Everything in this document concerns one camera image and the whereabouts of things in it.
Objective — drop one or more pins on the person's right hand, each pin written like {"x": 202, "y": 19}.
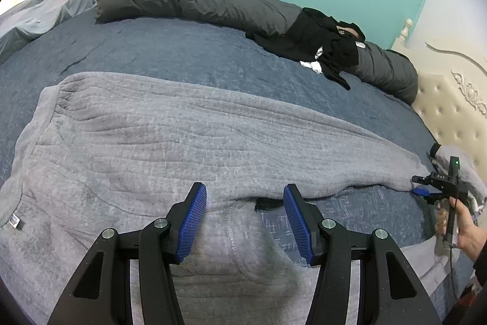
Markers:
{"x": 468, "y": 229}

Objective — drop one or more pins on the person's right forearm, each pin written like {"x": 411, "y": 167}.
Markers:
{"x": 481, "y": 264}

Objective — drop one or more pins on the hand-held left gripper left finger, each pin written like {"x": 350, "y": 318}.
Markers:
{"x": 192, "y": 224}

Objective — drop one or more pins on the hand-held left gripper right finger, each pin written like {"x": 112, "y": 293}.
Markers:
{"x": 300, "y": 226}

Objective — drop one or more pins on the cream tufted headboard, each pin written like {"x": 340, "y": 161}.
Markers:
{"x": 449, "y": 111}

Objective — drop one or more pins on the grey fleece pants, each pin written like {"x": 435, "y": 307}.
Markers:
{"x": 152, "y": 142}

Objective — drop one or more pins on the light grey-blue blanket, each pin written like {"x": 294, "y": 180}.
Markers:
{"x": 38, "y": 16}

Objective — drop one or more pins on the bed with blue sheet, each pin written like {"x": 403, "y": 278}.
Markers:
{"x": 171, "y": 51}

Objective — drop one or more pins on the pile of black clothes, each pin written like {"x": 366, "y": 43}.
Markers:
{"x": 312, "y": 39}

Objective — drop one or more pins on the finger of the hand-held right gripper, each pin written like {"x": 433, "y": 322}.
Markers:
{"x": 420, "y": 191}
{"x": 420, "y": 179}

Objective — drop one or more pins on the stack of folded clothes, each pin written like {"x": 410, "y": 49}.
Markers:
{"x": 464, "y": 165}

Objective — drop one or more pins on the small white cloth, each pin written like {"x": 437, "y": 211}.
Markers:
{"x": 314, "y": 66}

